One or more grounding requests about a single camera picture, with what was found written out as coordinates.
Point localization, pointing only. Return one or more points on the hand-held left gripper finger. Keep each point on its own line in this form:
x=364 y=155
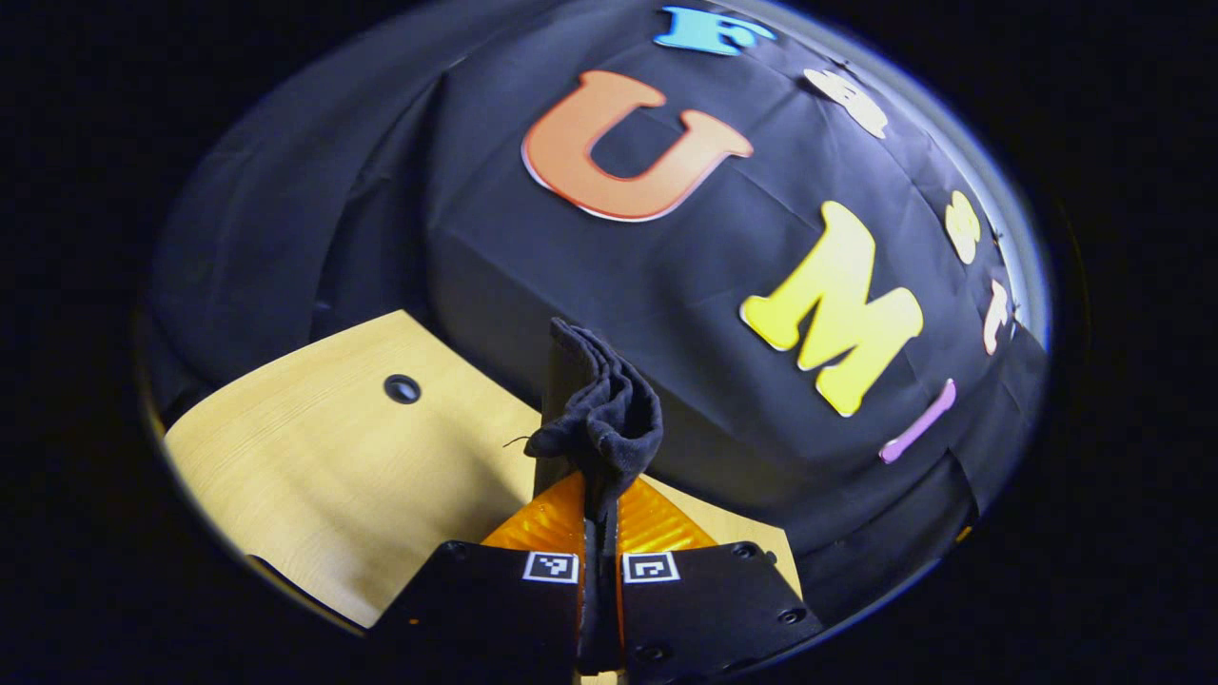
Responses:
x=612 y=618
x=590 y=618

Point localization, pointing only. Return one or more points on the dark grey jeans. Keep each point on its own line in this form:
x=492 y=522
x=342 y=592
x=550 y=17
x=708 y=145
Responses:
x=609 y=419

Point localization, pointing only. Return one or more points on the black backdrop cloth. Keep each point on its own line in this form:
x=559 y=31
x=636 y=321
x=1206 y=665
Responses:
x=666 y=314

